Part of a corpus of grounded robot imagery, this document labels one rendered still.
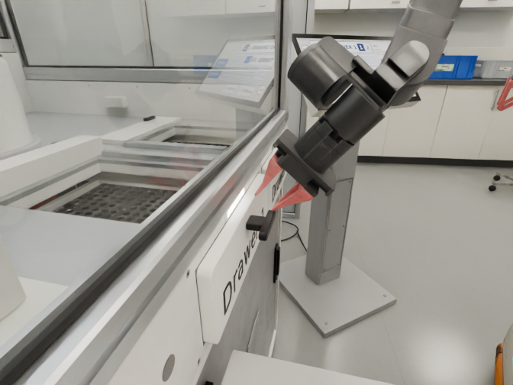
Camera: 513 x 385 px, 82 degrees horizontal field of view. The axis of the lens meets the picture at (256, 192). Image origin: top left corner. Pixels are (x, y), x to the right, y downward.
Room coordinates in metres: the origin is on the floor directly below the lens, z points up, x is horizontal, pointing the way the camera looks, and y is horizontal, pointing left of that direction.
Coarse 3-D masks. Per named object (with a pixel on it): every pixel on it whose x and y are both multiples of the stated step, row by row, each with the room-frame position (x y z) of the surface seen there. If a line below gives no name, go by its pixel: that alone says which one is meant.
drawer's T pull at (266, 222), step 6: (270, 210) 0.40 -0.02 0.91; (252, 216) 0.39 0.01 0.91; (258, 216) 0.39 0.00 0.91; (270, 216) 0.39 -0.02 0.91; (252, 222) 0.37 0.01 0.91; (258, 222) 0.37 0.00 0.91; (264, 222) 0.37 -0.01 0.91; (270, 222) 0.37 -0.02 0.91; (252, 228) 0.37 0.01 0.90; (258, 228) 0.36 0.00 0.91; (264, 228) 0.35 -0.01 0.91; (270, 228) 0.37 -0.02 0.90; (264, 234) 0.34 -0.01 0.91; (264, 240) 0.34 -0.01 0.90
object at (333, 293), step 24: (336, 168) 1.21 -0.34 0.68; (336, 192) 1.22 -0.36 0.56; (312, 216) 1.27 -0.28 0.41; (336, 216) 1.22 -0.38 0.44; (312, 240) 1.26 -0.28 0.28; (336, 240) 1.23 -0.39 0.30; (288, 264) 1.38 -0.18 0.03; (312, 264) 1.24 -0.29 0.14; (336, 264) 1.24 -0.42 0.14; (288, 288) 1.19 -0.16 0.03; (312, 288) 1.18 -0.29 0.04; (336, 288) 1.18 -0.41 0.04; (360, 288) 1.18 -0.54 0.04; (312, 312) 1.03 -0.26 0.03; (336, 312) 1.03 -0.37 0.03; (360, 312) 1.03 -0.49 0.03
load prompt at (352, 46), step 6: (312, 42) 1.21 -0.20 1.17; (342, 42) 1.27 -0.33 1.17; (348, 42) 1.29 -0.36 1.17; (354, 42) 1.30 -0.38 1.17; (360, 42) 1.32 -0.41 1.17; (366, 42) 1.33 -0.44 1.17; (348, 48) 1.26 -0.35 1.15; (354, 48) 1.28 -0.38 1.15; (360, 48) 1.29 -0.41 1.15; (366, 48) 1.31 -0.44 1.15; (372, 48) 1.32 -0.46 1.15
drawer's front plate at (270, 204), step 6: (270, 156) 0.62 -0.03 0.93; (264, 168) 0.55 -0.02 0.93; (282, 168) 0.72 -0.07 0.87; (282, 174) 0.72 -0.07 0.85; (276, 180) 0.63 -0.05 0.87; (282, 180) 0.72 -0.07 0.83; (270, 186) 0.55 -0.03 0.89; (276, 186) 0.63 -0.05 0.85; (270, 192) 0.55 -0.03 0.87; (276, 192) 0.63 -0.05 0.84; (270, 198) 0.56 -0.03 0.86; (276, 198) 0.63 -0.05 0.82; (270, 204) 0.56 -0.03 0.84
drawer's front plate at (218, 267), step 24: (264, 192) 0.50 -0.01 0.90; (240, 216) 0.36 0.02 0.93; (264, 216) 0.50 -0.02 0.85; (216, 240) 0.30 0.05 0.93; (240, 240) 0.34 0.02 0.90; (216, 264) 0.26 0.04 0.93; (240, 264) 0.34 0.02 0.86; (216, 288) 0.25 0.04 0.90; (216, 312) 0.25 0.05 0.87; (216, 336) 0.24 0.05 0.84
